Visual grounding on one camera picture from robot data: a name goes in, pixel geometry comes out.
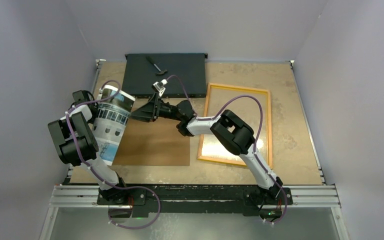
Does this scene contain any small black hammer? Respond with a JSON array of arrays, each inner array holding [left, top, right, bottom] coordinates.
[[145, 55, 168, 76]]

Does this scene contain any yellow wooden picture frame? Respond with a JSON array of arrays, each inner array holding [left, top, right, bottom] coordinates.
[[196, 82, 274, 170]]

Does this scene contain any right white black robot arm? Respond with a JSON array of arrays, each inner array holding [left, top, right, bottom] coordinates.
[[130, 94, 288, 204]]

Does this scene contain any sky building photo print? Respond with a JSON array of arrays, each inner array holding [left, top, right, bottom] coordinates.
[[91, 84, 136, 166]]

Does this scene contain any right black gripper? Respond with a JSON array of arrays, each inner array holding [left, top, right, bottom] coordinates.
[[129, 92, 183, 124]]

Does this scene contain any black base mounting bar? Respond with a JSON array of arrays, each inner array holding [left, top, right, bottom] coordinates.
[[97, 184, 293, 218]]

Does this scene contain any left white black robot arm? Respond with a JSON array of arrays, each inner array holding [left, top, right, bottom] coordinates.
[[47, 90, 129, 205]]

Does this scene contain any black flat box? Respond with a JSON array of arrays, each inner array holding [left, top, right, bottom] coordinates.
[[121, 53, 208, 99]]

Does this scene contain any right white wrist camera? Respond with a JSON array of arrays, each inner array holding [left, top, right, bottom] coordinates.
[[152, 79, 168, 97]]

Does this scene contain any brown cardboard backing board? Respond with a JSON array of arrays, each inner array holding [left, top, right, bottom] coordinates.
[[113, 118, 190, 166]]

